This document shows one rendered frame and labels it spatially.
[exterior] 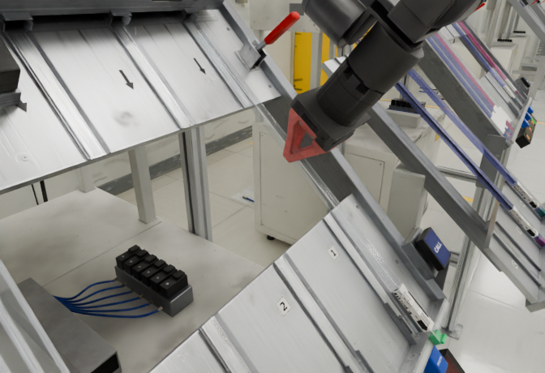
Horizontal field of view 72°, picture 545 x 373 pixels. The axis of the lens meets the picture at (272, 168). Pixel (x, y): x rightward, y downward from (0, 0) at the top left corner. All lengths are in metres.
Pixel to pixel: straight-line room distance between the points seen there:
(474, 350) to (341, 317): 1.18
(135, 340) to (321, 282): 0.35
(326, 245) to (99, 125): 0.29
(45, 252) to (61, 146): 0.59
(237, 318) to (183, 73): 0.30
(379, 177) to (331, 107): 1.03
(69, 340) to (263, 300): 0.35
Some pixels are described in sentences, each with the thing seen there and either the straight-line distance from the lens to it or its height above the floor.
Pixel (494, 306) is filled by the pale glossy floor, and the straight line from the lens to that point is 1.82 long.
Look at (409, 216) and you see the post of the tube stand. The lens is 0.81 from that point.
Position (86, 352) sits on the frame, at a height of 0.66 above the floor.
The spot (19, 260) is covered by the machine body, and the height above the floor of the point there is 0.62.
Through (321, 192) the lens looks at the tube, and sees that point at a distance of 0.49.
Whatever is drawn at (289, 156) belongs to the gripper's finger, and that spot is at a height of 0.93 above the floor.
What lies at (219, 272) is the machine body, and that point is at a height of 0.62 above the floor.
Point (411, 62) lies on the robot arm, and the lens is 0.40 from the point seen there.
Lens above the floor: 1.12
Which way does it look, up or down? 24 degrees down
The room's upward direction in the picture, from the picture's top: straight up
